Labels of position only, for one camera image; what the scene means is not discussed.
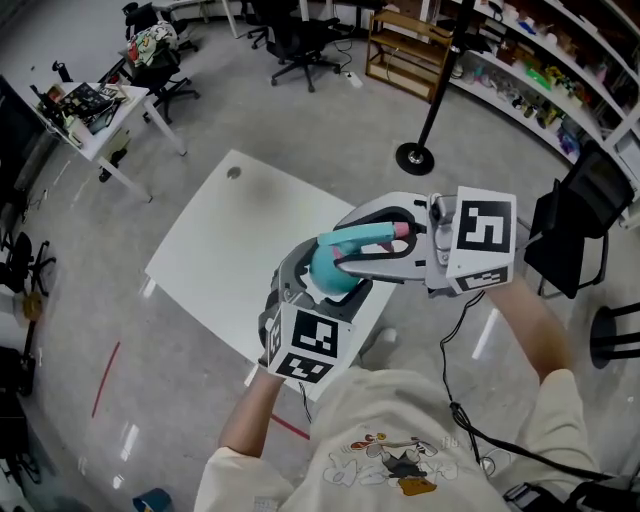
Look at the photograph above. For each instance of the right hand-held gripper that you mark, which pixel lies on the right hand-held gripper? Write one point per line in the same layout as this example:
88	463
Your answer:
482	225

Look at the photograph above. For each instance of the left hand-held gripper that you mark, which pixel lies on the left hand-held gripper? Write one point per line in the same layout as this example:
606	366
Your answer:
310	335

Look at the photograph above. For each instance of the teal plastic toy body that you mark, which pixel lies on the teal plastic toy body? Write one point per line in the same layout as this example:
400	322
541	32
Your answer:
327	277

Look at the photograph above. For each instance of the person's left forearm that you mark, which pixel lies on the person's left forearm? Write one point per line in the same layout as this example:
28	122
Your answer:
250	415

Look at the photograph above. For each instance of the person's right forearm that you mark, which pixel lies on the person's right forearm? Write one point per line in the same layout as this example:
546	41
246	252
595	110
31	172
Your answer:
535	330

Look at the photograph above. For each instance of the person's white shoe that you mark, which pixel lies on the person's white shoe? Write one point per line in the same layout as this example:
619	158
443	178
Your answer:
388	335

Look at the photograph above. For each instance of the person in white shirt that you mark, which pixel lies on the person in white shirt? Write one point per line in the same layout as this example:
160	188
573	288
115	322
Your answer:
390	410

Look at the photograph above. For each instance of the short red floor tape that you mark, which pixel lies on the short red floor tape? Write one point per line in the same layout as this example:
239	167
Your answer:
290	427

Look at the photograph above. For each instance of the white power strip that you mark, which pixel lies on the white power strip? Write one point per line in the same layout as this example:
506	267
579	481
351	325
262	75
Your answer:
354	80

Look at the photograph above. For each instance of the black visitor chair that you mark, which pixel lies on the black visitor chair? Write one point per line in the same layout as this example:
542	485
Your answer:
575	225

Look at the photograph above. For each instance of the wooden shelf rack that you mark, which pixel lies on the wooden shelf rack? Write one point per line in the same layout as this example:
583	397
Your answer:
407	50

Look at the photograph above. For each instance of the black office chair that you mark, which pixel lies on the black office chair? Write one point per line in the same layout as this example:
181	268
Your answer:
22	265
305	35

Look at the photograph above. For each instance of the long red floor tape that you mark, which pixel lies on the long red floor tape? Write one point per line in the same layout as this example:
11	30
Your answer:
106	380

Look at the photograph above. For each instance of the black round stool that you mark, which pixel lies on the black round stool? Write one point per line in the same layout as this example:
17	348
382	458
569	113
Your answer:
607	335

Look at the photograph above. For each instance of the blue cup on floor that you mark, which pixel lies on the blue cup on floor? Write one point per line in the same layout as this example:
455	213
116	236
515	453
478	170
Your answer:
155	500

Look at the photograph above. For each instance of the white cluttered desk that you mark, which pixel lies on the white cluttered desk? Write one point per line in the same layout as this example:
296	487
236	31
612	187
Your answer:
100	135

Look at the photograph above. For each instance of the office chair with colourful cloth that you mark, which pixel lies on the office chair with colourful cloth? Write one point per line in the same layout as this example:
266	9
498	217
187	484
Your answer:
152	45

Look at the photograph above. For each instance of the black equipment case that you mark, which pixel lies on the black equipment case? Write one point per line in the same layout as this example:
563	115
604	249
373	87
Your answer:
15	370

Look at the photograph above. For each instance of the black waist pack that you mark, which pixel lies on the black waist pack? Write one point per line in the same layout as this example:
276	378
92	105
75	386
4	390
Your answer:
575	495

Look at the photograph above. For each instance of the black stanchion post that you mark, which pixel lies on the black stanchion post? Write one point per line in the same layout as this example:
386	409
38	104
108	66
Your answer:
415	157

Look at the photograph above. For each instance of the white wall shelving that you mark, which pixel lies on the white wall shelving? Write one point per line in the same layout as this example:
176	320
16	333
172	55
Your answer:
560	55

